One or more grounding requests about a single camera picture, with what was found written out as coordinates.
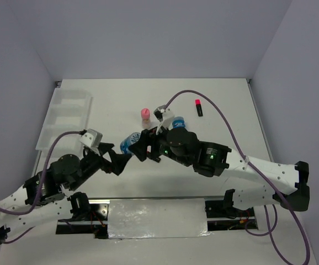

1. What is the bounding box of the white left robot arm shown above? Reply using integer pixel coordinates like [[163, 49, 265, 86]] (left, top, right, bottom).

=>
[[0, 144, 131, 245]]

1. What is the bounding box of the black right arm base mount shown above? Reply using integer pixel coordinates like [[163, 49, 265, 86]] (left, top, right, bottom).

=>
[[205, 200, 258, 232]]

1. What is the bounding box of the silver reflective tape sheet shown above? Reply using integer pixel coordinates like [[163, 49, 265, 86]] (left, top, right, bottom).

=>
[[108, 199, 209, 239]]

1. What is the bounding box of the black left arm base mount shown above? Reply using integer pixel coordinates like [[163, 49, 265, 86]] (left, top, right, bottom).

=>
[[55, 200, 110, 240]]

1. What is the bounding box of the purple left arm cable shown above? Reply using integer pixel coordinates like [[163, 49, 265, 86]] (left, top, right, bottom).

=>
[[0, 130, 87, 243]]

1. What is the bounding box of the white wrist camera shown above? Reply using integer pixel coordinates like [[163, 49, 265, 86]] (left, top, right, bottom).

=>
[[153, 105, 174, 135], [79, 129, 103, 156]]

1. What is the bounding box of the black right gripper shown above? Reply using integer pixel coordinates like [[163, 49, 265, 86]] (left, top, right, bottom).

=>
[[128, 120, 191, 166]]

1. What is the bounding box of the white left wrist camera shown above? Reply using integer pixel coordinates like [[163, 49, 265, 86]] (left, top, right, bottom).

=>
[[79, 129, 103, 156]]

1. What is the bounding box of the blue round jar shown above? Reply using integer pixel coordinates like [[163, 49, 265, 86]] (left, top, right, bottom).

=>
[[120, 132, 141, 154], [172, 116, 187, 129]]

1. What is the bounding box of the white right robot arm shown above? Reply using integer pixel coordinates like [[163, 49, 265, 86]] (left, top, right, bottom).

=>
[[129, 128, 310, 216]]

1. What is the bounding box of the clear plastic compartment organizer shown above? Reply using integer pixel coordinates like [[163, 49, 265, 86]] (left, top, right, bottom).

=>
[[36, 88, 92, 157]]

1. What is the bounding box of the pink capped black highlighter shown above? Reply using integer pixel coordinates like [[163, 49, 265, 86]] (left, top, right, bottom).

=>
[[195, 99, 203, 117]]

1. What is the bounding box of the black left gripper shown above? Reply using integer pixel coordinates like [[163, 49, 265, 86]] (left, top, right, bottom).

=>
[[70, 142, 132, 190]]

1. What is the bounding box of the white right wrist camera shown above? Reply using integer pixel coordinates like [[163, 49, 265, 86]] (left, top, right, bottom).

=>
[[153, 105, 174, 135]]

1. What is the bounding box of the pink capped small bottle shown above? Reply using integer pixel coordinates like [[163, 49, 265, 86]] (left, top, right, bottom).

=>
[[141, 108, 151, 129]]

